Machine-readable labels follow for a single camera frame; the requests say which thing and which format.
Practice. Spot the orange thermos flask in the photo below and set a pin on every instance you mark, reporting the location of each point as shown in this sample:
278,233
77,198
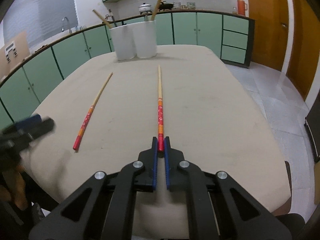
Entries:
242,7

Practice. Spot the wooden door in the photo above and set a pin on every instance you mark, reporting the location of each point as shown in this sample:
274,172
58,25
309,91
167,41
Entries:
305,49
270,32

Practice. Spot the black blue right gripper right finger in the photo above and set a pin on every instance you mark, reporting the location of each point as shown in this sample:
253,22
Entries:
218,207

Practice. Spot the black framed board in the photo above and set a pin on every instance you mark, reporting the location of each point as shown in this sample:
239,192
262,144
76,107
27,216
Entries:
312,124

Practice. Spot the white cooking pot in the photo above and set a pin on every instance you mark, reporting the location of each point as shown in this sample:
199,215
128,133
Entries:
145,8

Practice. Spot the person's left hand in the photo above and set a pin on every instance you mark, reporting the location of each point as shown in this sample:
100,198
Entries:
13,187

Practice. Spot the black wok pan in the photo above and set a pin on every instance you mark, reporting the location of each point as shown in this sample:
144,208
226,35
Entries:
164,6

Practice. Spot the red-ended chopstick two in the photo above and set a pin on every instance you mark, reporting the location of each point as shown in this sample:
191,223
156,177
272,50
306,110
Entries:
160,113

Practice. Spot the wooden chopstick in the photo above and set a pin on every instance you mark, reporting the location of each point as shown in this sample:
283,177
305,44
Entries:
155,10
102,19

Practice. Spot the black metal spoon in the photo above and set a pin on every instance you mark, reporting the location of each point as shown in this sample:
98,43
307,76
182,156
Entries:
112,16

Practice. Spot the red-ended chopstick one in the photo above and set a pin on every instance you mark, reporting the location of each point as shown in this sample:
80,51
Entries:
86,120

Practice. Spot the green lower kitchen cabinets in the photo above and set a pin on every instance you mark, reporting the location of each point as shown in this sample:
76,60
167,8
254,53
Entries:
230,37

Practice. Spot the chrome sink faucet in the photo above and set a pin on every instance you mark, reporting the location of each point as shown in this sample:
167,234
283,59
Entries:
66,25

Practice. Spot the window blind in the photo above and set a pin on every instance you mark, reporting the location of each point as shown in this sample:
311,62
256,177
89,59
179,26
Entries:
41,19

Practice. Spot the cardboard sheet with packaging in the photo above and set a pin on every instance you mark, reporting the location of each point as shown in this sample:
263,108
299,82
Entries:
13,53

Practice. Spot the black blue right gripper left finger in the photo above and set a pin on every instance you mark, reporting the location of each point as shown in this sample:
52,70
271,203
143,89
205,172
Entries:
103,206

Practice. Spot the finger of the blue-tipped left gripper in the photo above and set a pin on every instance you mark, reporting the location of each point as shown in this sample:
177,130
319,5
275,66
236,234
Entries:
28,122

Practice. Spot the white double utensil holder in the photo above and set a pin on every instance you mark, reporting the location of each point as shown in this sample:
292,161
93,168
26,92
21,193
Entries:
135,40

